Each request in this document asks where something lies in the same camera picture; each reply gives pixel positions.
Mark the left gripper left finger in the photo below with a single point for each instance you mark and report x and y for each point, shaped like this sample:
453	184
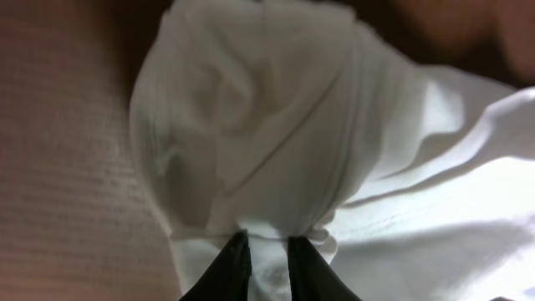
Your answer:
227	278

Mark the white printed t-shirt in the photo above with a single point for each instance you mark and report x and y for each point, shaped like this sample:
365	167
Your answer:
294	119

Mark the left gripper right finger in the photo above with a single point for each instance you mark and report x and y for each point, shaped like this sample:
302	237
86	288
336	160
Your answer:
311	277

